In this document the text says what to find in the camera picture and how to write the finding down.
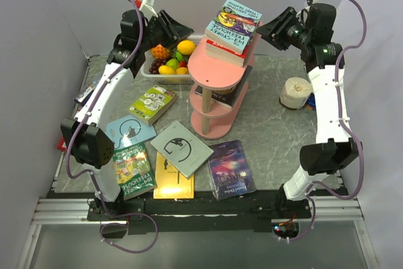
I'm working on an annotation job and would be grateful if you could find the red 13-Storey Treehouse book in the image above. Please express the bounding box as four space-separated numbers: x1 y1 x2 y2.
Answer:
206 38 251 61

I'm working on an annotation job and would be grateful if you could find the blue 143-Storey Treehouse book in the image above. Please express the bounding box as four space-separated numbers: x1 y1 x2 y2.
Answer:
205 0 262 54

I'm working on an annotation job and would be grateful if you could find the orange fruit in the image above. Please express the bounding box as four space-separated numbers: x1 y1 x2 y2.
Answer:
176 67 189 75

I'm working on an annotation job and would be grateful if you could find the light blue cat booklet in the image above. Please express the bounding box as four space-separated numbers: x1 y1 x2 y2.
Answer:
106 115 157 150

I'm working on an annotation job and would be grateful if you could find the beige wrapped toilet roll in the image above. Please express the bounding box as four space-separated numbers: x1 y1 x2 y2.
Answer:
279 77 312 110

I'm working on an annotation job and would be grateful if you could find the yellow lemon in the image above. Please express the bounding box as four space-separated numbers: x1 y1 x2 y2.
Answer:
177 40 196 55

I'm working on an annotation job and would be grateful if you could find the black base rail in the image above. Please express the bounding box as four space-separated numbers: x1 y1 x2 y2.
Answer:
86 186 315 240

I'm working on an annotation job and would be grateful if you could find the purple shrink-wrapped Robinson Crusoe book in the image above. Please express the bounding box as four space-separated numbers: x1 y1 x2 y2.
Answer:
208 140 256 200

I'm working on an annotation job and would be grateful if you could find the white plastic fruit basket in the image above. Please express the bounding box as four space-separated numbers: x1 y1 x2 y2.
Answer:
140 36 201 84

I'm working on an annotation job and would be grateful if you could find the pink three-tier wooden shelf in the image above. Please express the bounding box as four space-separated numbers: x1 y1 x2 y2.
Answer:
188 33 261 139

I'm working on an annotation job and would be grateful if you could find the grey Great Gatsby book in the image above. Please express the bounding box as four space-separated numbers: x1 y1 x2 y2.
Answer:
150 120 213 179

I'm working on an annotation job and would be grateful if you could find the green pear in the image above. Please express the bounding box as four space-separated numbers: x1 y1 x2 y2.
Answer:
166 58 179 71

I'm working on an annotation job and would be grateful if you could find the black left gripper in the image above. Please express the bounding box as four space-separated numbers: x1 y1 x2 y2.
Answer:
139 9 195 52

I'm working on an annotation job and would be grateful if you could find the blue wrapped toilet roll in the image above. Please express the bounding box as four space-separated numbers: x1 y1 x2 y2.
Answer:
305 93 316 111

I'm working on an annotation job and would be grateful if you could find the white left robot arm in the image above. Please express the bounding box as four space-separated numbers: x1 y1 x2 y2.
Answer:
60 9 194 220

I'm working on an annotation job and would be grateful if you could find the red rectangular box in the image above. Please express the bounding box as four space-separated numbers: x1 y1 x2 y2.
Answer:
57 137 67 152

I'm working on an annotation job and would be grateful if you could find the black book on shelf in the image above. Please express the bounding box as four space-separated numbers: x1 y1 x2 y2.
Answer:
212 65 253 108

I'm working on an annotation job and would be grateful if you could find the yellow file folder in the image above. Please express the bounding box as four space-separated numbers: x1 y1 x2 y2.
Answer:
153 152 195 199

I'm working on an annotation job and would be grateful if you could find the purple white toothpaste box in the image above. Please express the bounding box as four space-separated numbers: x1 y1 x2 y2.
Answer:
74 80 99 105

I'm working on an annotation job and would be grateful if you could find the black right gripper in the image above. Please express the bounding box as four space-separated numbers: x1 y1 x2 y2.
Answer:
254 6 311 51

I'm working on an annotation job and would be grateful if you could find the lime green paperback book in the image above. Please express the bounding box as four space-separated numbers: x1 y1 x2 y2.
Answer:
128 84 178 126

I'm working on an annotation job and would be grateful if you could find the dark red grapes bunch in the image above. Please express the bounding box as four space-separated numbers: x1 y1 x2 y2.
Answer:
149 59 167 74

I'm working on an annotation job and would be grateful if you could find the floral Little Women book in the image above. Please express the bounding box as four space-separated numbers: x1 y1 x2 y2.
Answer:
206 50 248 67

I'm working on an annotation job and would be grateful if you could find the orange pineapple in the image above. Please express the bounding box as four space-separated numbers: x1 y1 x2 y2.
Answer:
150 44 172 60

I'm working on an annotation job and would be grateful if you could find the yellow mango front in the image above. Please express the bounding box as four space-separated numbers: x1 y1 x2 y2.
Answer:
158 65 176 75

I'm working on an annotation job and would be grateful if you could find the green 104-Storey Treehouse book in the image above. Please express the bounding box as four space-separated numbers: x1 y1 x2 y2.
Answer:
113 143 157 200

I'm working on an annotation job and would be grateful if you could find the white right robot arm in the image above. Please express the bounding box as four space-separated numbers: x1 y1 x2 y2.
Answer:
256 3 362 218

